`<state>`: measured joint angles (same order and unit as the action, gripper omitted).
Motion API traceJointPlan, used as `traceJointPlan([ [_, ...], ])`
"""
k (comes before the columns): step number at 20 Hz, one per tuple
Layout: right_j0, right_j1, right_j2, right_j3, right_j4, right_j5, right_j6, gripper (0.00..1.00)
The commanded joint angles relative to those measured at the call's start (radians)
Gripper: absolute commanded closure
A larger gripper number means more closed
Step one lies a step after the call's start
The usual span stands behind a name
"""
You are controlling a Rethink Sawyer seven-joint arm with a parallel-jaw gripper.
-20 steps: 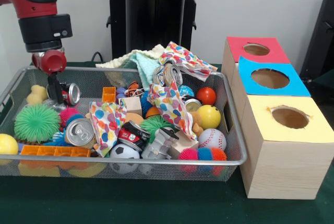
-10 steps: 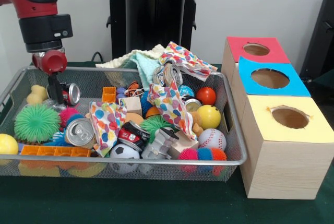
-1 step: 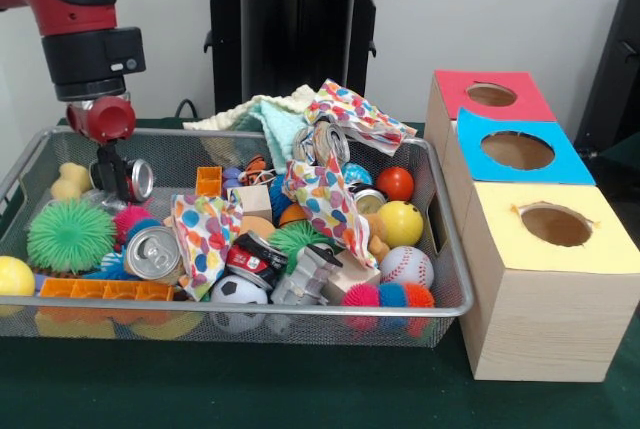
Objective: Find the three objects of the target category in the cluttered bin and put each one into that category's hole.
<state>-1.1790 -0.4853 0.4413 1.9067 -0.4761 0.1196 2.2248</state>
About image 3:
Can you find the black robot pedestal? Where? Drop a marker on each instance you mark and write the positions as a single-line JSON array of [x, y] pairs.
[[290, 59]]

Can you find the cream muslin cloth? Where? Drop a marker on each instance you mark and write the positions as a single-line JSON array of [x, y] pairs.
[[225, 119]]

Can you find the large polka dot cloth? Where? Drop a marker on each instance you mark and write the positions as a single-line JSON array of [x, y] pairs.
[[355, 114]]

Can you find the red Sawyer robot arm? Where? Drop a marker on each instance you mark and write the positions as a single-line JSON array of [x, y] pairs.
[[95, 54]]

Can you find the mint green cloth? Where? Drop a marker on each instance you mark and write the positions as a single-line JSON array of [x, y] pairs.
[[280, 134]]

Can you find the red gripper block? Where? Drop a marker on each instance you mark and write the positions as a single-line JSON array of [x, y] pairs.
[[101, 120]]

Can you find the crushed red black can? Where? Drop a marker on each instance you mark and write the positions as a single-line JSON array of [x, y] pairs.
[[142, 179]]

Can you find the black flat panel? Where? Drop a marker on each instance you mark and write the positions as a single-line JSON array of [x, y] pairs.
[[615, 69]]

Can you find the red ball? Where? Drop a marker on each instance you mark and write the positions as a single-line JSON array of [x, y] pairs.
[[395, 183]]

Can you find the crushed silver can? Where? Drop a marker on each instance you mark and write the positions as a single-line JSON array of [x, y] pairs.
[[152, 252]]

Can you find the wooden box with three holes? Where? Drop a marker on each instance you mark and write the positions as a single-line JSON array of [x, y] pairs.
[[540, 309]]

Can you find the yellow smiley ball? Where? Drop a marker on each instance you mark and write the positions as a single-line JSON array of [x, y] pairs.
[[400, 224]]

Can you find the large green spiky ball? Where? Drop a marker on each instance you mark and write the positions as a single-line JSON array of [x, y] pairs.
[[70, 236]]

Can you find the shallow clear bin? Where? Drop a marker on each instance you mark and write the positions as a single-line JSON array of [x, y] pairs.
[[300, 335]]

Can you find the white baseball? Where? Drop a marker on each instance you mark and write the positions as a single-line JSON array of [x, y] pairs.
[[407, 267]]

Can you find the small polka dot cloth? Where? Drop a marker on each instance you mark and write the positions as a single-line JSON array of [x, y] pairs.
[[205, 239]]

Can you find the black and white soccer ball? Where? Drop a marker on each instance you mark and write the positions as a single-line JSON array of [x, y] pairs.
[[238, 294]]

